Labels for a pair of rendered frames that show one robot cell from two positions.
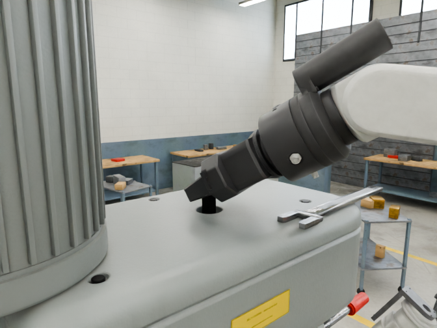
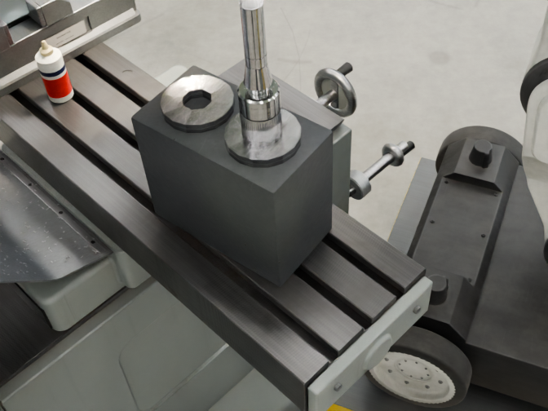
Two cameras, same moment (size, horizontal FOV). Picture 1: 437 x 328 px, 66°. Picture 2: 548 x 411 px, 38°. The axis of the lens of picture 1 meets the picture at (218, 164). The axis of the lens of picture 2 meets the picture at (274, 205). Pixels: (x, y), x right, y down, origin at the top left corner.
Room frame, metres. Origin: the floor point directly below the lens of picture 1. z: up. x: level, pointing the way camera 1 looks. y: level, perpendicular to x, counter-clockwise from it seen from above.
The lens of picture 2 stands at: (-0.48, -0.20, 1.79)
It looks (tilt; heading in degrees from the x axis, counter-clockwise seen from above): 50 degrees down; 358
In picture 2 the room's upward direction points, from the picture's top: 4 degrees counter-clockwise
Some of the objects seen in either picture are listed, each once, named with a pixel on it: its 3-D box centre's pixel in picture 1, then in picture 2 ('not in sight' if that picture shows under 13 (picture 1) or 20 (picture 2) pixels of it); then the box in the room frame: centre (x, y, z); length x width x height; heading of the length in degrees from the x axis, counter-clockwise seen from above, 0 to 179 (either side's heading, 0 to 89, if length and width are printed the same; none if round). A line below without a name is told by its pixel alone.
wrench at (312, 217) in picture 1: (341, 202); not in sight; (0.46, -0.18, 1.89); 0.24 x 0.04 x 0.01; 132
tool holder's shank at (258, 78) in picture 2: not in sight; (254, 47); (0.18, -0.22, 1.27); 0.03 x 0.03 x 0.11
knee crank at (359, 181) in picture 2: not in sight; (380, 165); (0.67, -0.49, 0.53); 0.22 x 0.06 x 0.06; 129
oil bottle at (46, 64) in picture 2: not in sight; (52, 68); (0.51, 0.09, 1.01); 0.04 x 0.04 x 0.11
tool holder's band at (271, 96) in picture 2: not in sight; (258, 91); (0.18, -0.22, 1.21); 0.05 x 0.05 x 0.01
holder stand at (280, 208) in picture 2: not in sight; (236, 172); (0.21, -0.19, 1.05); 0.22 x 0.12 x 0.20; 48
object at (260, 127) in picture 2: not in sight; (260, 112); (0.18, -0.22, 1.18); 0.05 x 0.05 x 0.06
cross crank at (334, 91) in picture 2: not in sight; (324, 101); (0.76, -0.37, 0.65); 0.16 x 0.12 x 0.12; 129
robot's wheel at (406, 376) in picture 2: not in sight; (414, 366); (0.20, -0.46, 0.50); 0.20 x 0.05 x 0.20; 62
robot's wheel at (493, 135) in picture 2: not in sight; (482, 165); (0.67, -0.71, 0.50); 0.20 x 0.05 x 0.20; 62
